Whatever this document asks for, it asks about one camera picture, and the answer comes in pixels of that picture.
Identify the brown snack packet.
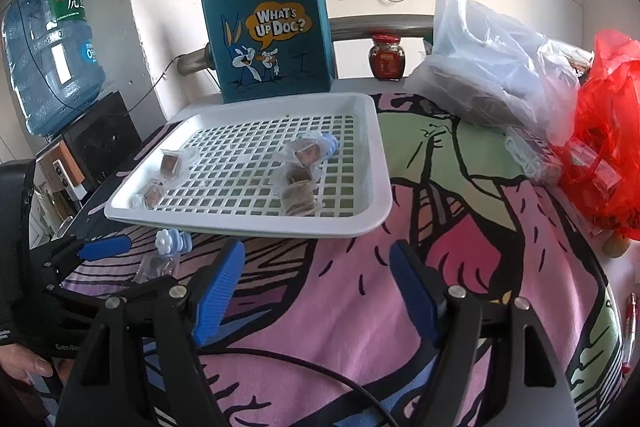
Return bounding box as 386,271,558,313
160,147,200,180
279,181,322,217
129,180,166,210
279,133,324,167
271,162,319,188

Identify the black water dispenser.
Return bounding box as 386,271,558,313
36,92,142,194

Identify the blue water jug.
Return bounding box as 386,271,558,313
2,0,105,138

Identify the red sauce jar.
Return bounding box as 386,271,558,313
369,34,406,81

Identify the clear plastic packet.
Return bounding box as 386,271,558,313
504,127,563,186

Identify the white plastic bag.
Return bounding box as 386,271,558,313
405,0,579,145

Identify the black cable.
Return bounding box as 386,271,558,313
199,345,402,427

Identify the person's left hand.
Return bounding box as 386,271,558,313
0,343,74,384

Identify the red plastic bag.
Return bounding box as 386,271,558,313
555,29,639,241

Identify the red pen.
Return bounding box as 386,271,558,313
622,293,638,376

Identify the teal cartoon tote bag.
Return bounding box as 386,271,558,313
201,0,335,103

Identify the white perforated plastic tray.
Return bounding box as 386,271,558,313
104,93,393,239

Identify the colourful cartoon blanket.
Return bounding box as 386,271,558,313
64,93,623,426

